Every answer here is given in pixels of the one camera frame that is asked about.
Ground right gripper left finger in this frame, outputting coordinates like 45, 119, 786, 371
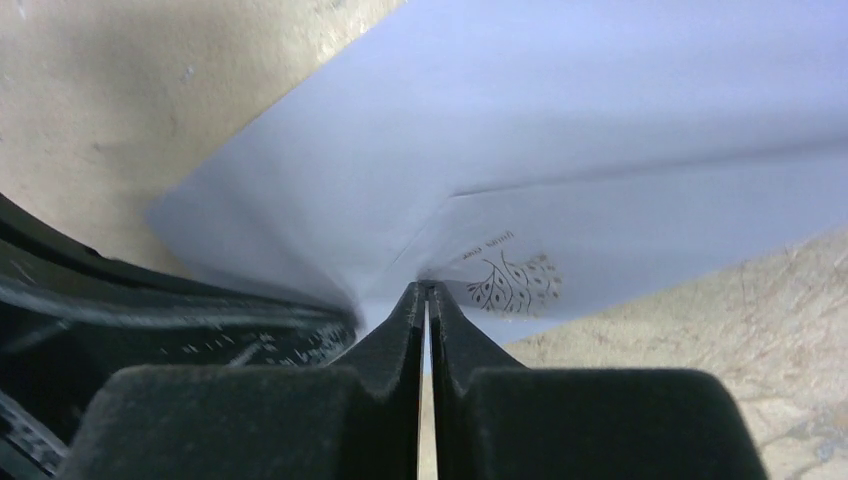
58, 283, 426, 479

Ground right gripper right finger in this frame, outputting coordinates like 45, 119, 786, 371
427, 282, 767, 479

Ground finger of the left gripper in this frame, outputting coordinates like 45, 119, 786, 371
1, 199, 356, 479

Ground grey envelope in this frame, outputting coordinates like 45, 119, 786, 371
148, 1, 847, 342

